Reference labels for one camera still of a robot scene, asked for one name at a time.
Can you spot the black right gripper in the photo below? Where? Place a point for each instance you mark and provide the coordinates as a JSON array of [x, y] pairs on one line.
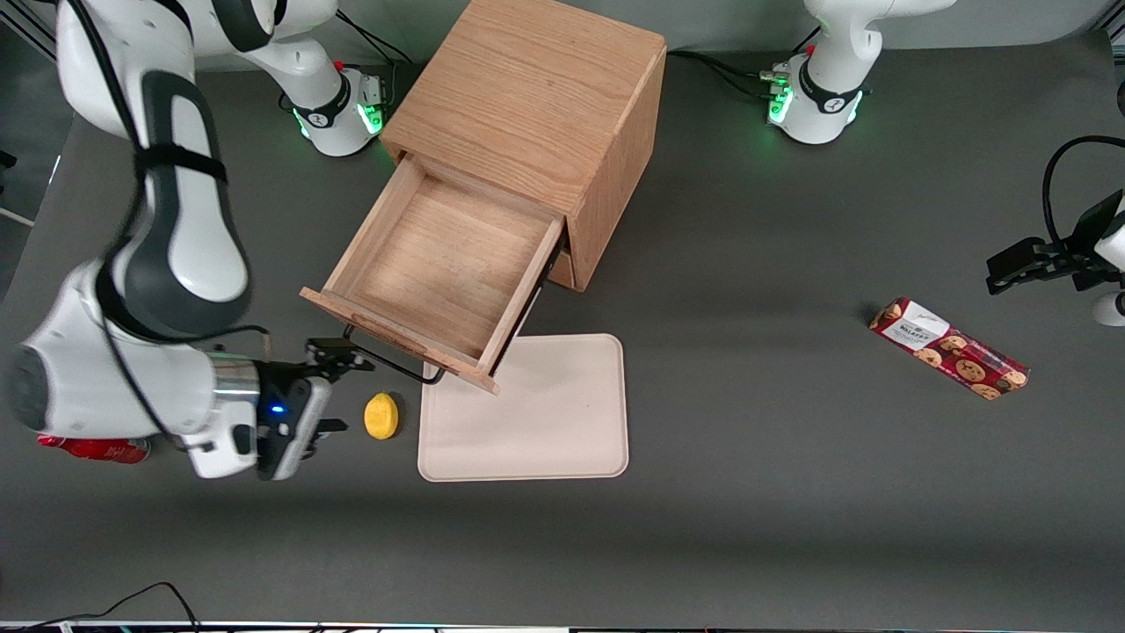
[[279, 381]]

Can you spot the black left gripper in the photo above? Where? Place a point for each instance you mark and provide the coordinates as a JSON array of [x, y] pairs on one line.
[[1066, 261]]

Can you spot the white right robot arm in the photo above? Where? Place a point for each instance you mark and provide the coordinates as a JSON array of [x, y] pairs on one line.
[[185, 246]]

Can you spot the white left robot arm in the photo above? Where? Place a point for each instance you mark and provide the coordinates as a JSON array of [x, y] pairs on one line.
[[831, 97]]

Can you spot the oak wooden drawer cabinet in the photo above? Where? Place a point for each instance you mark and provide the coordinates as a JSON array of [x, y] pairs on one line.
[[527, 97]]

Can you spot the yellow lemon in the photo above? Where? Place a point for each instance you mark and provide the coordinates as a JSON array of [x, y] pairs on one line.
[[381, 417]]

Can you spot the red cookie box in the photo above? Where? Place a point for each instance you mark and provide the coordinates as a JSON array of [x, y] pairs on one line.
[[949, 350]]

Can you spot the beige plastic tray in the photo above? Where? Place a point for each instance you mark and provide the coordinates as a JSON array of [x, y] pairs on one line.
[[527, 413]]

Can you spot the red soda bottle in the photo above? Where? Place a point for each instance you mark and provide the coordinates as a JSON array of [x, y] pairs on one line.
[[105, 451]]

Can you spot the aluminium frame profile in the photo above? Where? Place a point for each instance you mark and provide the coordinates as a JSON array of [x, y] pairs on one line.
[[1114, 33], [39, 42]]

